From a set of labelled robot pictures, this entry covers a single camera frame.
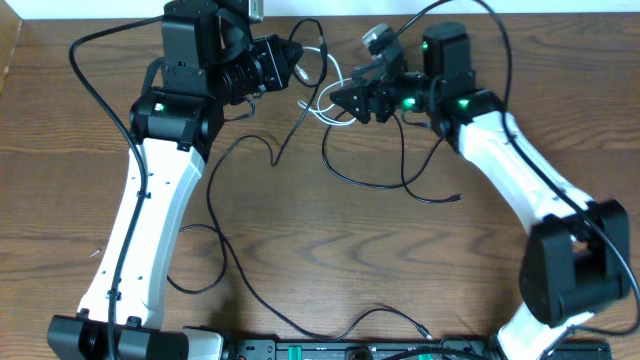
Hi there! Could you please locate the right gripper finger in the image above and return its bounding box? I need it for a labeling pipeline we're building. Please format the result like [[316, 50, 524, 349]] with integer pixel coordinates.
[[330, 84, 368, 108], [345, 104, 371, 124]]

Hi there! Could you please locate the white usb cable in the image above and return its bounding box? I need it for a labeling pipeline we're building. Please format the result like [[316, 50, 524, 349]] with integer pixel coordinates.
[[293, 45, 359, 127]]

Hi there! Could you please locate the short black cable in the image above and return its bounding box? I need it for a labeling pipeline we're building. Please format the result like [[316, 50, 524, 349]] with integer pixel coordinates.
[[320, 107, 464, 205]]

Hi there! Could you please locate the long black cable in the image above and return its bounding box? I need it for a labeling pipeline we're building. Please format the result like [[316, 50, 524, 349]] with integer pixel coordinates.
[[165, 17, 434, 343]]

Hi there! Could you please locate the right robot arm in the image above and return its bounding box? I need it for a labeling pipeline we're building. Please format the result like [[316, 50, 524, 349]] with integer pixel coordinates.
[[330, 22, 638, 359]]

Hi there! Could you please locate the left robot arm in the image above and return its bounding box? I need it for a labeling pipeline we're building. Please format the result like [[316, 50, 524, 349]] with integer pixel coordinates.
[[47, 1, 303, 359]]

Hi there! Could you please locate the small metal screw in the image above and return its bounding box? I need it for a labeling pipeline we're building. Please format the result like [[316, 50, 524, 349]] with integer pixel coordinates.
[[89, 248, 102, 258]]

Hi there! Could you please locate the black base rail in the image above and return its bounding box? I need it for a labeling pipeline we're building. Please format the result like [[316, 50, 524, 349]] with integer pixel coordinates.
[[219, 335, 614, 360]]

